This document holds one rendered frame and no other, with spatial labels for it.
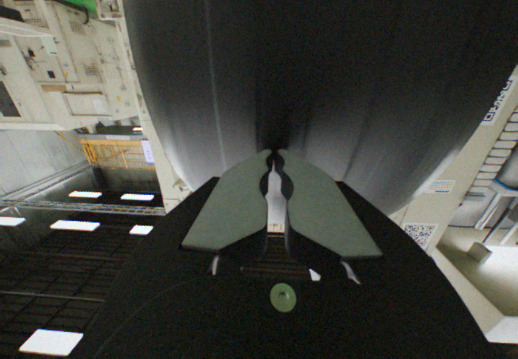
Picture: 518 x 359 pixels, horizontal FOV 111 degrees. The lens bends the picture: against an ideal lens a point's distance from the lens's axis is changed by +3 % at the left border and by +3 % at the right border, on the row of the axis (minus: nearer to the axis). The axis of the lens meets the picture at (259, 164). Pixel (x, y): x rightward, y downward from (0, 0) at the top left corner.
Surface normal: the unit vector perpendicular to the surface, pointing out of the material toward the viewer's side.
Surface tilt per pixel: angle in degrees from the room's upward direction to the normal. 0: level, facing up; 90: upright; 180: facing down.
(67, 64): 90
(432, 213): 90
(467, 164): 90
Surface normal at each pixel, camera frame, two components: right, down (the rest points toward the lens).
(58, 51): -0.07, 0.41
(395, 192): -0.06, 0.70
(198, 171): -0.32, 0.65
